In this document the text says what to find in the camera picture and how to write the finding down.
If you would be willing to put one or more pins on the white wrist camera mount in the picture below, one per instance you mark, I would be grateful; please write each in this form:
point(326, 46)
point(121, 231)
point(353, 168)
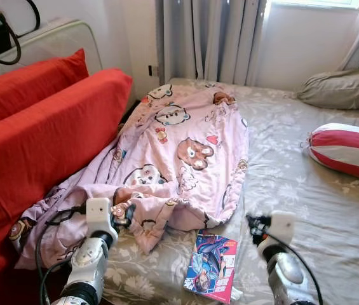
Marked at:
point(98, 213)
point(282, 225)

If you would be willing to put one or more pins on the grey floral pillow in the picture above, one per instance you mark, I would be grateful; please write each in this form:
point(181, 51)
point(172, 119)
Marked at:
point(344, 89)

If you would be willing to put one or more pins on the grey floral bed sheet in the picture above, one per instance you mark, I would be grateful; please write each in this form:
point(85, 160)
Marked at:
point(293, 210)

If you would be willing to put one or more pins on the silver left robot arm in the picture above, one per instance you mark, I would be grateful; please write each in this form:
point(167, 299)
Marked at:
point(87, 264)

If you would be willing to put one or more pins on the red white striped bolster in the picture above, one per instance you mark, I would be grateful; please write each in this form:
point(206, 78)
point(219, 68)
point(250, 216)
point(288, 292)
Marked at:
point(351, 149)

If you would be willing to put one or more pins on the long red cushion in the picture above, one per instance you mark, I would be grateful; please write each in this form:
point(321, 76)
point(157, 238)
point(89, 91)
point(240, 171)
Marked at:
point(20, 89)
point(39, 146)

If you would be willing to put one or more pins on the dark wall socket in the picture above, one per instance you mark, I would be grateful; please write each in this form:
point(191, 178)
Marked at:
point(153, 70)

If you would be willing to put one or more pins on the colourful comic book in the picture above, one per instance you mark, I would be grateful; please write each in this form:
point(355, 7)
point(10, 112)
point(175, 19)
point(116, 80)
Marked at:
point(211, 267)

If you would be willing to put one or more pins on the grey quilted upright mattress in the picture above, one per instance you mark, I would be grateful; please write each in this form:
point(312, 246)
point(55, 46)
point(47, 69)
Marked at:
point(52, 44)

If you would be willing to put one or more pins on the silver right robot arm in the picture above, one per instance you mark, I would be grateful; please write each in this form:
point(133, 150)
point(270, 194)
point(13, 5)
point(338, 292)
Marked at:
point(287, 273)

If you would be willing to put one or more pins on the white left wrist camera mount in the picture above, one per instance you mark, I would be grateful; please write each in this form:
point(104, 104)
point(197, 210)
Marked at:
point(98, 213)

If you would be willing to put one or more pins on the pink cartoon print blanket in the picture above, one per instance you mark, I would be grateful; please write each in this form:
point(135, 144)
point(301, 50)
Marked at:
point(179, 140)

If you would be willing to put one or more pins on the bright window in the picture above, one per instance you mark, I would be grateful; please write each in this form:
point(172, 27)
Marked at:
point(319, 3)

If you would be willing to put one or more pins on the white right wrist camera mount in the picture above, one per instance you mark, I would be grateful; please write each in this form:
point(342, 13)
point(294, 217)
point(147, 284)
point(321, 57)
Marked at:
point(282, 225)

